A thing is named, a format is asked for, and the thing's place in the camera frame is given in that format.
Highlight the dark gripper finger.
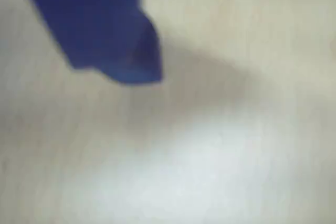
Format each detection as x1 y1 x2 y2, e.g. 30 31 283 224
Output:
17 0 163 85

